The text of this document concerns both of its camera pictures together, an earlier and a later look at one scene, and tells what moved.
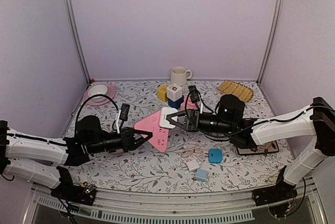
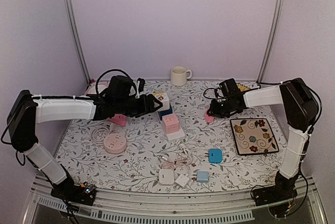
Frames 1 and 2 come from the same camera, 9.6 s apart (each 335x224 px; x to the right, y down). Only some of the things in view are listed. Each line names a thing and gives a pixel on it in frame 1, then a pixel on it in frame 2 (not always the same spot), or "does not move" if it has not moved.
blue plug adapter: [215, 156] does not move
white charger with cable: [192, 165] -> [182, 180]
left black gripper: [128, 141] -> [147, 108]
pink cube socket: [189, 105] -> [170, 123]
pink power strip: [151, 123] -> [119, 119]
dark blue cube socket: [176, 104] -> [164, 112]
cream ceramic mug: [178, 75] does not move
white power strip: [155, 97] -> [175, 136]
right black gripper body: [219, 127] -> [223, 110]
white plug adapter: [165, 111] -> [166, 176]
